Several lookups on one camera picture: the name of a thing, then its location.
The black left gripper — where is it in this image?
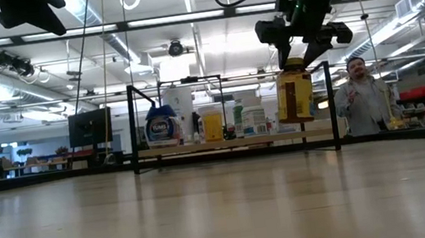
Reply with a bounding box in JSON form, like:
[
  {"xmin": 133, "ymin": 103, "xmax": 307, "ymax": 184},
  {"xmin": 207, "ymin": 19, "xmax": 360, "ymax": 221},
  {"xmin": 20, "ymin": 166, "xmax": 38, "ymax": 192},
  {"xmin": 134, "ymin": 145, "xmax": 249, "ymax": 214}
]
[{"xmin": 0, "ymin": 0, "xmax": 70, "ymax": 44}]

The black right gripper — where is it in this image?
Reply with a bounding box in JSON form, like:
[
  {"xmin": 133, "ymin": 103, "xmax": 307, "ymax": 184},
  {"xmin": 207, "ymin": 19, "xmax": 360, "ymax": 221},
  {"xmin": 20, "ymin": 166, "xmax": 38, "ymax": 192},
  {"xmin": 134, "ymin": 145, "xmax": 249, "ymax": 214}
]
[{"xmin": 254, "ymin": 7, "xmax": 357, "ymax": 73}]

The yellow-lidded yellow bottle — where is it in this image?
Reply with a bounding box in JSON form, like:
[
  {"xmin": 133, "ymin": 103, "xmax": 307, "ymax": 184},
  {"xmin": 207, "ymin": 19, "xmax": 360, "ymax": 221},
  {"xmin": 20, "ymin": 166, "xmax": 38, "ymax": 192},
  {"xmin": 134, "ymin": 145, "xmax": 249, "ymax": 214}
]
[{"xmin": 270, "ymin": 55, "xmax": 318, "ymax": 126}]

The white pill bottle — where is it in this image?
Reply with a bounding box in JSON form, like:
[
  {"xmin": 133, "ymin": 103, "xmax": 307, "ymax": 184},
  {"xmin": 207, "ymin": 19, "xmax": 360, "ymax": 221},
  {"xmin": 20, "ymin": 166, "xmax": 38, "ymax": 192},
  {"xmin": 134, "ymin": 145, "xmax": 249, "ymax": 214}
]
[{"xmin": 275, "ymin": 117, "xmax": 300, "ymax": 135}]

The orange vial with white cap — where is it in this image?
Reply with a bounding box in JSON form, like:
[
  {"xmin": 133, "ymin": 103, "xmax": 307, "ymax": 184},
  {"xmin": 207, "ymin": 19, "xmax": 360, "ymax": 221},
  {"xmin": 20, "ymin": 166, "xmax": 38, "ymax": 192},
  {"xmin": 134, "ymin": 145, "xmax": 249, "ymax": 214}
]
[{"xmin": 197, "ymin": 104, "xmax": 227, "ymax": 144}]

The blue-lidded Tums bottle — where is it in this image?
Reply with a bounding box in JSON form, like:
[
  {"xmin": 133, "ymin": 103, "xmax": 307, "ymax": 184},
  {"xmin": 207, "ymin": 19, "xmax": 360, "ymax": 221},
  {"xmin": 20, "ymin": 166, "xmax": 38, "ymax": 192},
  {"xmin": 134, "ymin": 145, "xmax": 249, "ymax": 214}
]
[{"xmin": 140, "ymin": 101, "xmax": 184, "ymax": 151}]

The black ceiling-mounted device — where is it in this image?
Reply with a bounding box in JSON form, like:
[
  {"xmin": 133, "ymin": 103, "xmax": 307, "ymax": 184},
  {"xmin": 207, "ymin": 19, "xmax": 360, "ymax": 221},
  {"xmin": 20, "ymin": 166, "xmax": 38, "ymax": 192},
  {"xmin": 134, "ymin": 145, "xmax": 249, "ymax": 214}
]
[{"xmin": 0, "ymin": 46, "xmax": 38, "ymax": 81}]

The person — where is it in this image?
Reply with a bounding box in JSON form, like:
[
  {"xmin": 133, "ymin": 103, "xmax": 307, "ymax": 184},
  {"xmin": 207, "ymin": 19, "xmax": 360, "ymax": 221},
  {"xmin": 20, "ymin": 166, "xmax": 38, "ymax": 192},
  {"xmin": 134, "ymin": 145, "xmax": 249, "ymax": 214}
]
[{"xmin": 328, "ymin": 51, "xmax": 405, "ymax": 140}]

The black monitor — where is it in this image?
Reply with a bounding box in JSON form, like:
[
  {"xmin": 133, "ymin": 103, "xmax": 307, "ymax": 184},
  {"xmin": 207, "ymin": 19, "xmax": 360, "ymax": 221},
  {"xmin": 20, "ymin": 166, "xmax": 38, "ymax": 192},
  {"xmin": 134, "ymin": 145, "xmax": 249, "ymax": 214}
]
[{"xmin": 65, "ymin": 106, "xmax": 116, "ymax": 149}]

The white air vent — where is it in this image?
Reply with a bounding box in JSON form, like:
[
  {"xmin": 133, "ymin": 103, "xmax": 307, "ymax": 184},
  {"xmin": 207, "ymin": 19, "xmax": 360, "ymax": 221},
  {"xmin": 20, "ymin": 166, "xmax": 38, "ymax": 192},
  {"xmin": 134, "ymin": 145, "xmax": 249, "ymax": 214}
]
[{"xmin": 393, "ymin": 0, "xmax": 414, "ymax": 20}]

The round black ceiling device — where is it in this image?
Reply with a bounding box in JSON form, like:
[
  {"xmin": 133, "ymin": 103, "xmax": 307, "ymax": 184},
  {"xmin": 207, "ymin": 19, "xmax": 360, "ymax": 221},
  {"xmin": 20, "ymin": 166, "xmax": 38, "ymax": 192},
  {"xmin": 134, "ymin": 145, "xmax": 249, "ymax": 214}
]
[{"xmin": 166, "ymin": 38, "xmax": 186, "ymax": 59}]

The background workbench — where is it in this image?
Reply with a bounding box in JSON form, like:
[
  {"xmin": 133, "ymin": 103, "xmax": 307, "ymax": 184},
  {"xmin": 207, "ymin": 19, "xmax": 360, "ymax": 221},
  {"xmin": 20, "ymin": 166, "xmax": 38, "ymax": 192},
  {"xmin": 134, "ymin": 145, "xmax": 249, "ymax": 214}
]
[{"xmin": 0, "ymin": 142, "xmax": 76, "ymax": 180}]

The yellow hanging cord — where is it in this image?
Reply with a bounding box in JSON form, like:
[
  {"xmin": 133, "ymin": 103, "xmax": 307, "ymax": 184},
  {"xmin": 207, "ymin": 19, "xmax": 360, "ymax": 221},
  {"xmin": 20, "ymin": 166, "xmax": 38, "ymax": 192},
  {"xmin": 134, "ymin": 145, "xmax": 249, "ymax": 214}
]
[{"xmin": 356, "ymin": 0, "xmax": 402, "ymax": 133}]

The wooden shelf with black frame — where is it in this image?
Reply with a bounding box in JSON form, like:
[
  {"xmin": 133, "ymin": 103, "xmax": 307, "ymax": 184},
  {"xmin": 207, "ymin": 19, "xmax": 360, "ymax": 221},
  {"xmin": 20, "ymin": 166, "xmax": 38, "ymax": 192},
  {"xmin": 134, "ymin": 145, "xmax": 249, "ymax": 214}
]
[{"xmin": 122, "ymin": 58, "xmax": 342, "ymax": 179}]

